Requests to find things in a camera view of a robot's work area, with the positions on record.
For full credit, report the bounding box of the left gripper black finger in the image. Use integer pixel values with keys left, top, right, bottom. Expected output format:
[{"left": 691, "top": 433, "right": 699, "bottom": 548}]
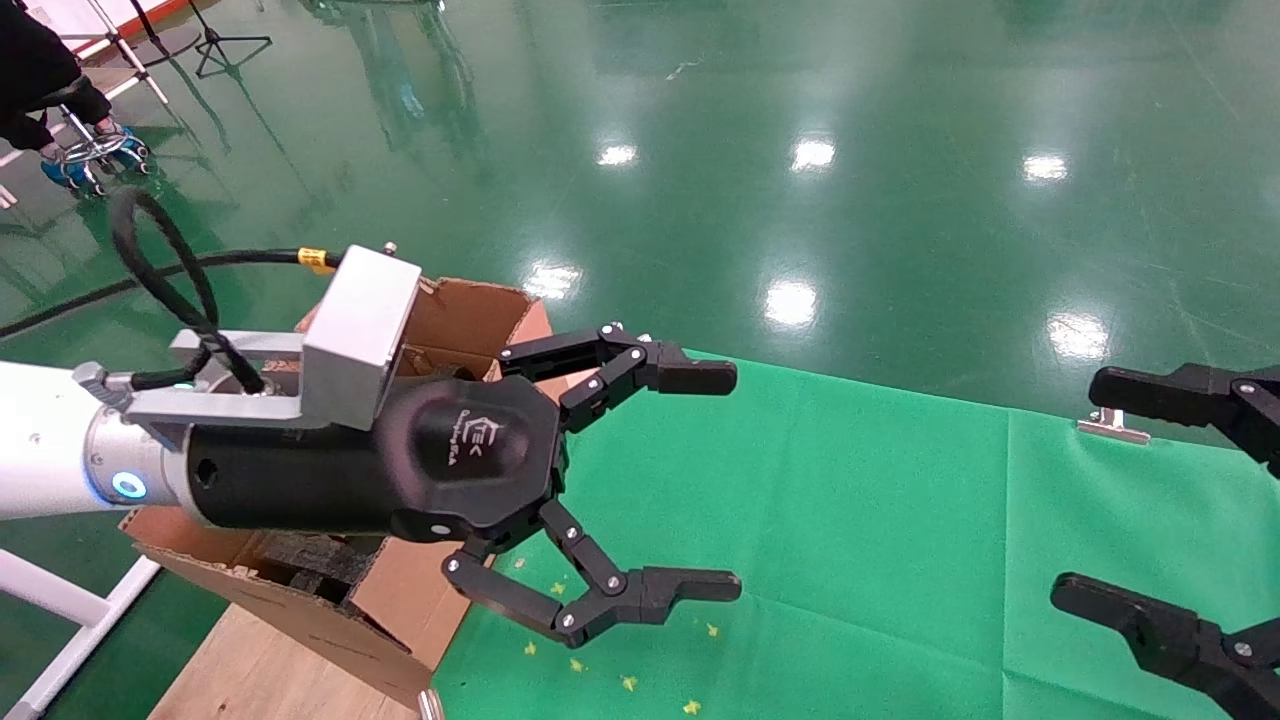
[
  {"left": 443, "top": 498, "right": 743, "bottom": 649},
  {"left": 497, "top": 322, "right": 739, "bottom": 433}
]

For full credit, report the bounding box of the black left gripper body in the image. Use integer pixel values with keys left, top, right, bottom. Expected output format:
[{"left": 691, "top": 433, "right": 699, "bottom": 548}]
[{"left": 188, "top": 376, "right": 572, "bottom": 547}]

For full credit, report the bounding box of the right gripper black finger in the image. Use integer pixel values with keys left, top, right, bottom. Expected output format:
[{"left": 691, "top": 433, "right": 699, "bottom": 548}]
[
  {"left": 1050, "top": 573, "right": 1280, "bottom": 720},
  {"left": 1088, "top": 363, "right": 1280, "bottom": 479}
]

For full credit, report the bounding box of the large open cardboard carton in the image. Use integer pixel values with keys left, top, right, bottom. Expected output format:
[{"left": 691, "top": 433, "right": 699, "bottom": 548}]
[{"left": 120, "top": 275, "right": 556, "bottom": 711}]

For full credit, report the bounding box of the black foam block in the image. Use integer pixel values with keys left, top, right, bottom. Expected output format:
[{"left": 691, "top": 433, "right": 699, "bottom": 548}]
[{"left": 260, "top": 530, "right": 386, "bottom": 604}]

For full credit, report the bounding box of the green tablecloth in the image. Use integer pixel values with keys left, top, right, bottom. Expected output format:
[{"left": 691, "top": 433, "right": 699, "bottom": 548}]
[{"left": 430, "top": 350, "right": 1280, "bottom": 720}]

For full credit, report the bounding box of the black tripod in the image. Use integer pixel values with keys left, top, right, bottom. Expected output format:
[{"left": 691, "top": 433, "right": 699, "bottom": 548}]
[{"left": 188, "top": 0, "right": 273, "bottom": 79}]

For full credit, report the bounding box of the black round base stand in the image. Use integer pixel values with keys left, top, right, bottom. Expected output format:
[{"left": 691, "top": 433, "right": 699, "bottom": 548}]
[{"left": 125, "top": 0, "right": 201, "bottom": 67}]

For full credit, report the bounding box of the silver stand pole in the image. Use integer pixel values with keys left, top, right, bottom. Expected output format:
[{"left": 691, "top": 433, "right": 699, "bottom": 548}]
[{"left": 85, "top": 0, "right": 171, "bottom": 106}]

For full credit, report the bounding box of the person in black clothes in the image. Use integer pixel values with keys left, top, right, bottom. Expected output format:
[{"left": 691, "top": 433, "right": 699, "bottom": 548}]
[{"left": 0, "top": 0, "right": 153, "bottom": 196}]

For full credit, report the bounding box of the white panel orange trim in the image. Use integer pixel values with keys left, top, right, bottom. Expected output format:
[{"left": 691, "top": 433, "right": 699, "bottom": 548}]
[{"left": 25, "top": 0, "right": 191, "bottom": 61}]

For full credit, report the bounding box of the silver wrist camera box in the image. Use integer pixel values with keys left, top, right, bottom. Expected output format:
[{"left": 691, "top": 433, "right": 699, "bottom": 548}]
[{"left": 75, "top": 243, "right": 423, "bottom": 431}]

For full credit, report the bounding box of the black cable yellow tag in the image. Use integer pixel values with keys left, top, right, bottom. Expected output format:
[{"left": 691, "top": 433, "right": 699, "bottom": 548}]
[{"left": 0, "top": 188, "right": 346, "bottom": 396}]

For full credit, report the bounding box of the white pipe frame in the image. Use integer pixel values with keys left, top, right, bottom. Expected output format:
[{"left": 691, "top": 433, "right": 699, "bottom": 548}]
[{"left": 0, "top": 548, "right": 163, "bottom": 720}]

